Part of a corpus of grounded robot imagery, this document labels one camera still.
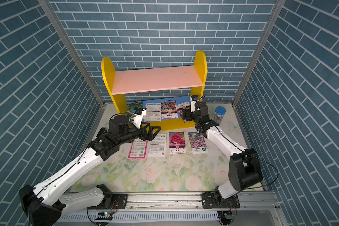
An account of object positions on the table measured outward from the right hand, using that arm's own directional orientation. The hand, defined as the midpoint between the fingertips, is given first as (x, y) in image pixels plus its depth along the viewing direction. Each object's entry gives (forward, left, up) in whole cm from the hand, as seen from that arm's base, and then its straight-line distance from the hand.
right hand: (189, 108), depth 87 cm
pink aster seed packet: (+7, +14, -9) cm, 18 cm away
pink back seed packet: (-19, +33, -23) cm, 44 cm away
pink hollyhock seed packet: (-12, +7, -22) cm, 26 cm away
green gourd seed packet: (+5, +41, -8) cm, 42 cm away
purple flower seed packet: (-11, -7, -22) cm, 26 cm away
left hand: (-21, +15, +7) cm, 27 cm away
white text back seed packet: (-17, +20, -22) cm, 34 cm away
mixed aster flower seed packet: (+9, +6, -8) cm, 14 cm away
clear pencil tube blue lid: (+3, -20, -4) cm, 21 cm away
